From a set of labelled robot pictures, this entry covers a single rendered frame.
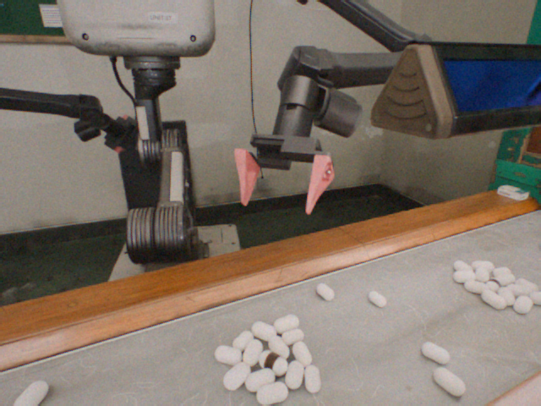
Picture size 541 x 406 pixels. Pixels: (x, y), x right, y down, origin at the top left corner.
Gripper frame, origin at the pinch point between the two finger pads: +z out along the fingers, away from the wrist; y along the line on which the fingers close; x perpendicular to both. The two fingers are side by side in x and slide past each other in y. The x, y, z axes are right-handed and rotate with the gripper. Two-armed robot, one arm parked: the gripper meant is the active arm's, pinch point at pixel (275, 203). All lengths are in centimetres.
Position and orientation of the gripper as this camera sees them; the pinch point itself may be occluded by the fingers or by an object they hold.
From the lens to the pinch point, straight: 48.8
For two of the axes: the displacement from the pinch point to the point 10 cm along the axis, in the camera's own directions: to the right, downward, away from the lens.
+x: -2.5, -3.1, -9.2
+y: -9.4, -1.3, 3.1
